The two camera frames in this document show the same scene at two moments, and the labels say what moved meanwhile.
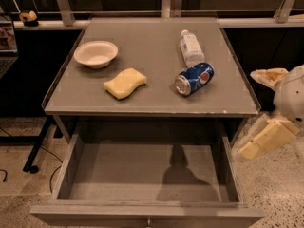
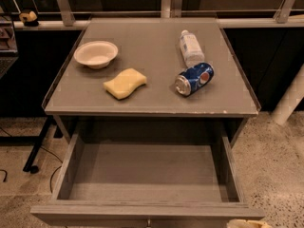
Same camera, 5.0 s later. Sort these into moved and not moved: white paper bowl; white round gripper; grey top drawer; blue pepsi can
Moved: white round gripper
Not moved: blue pepsi can; white paper bowl; grey top drawer
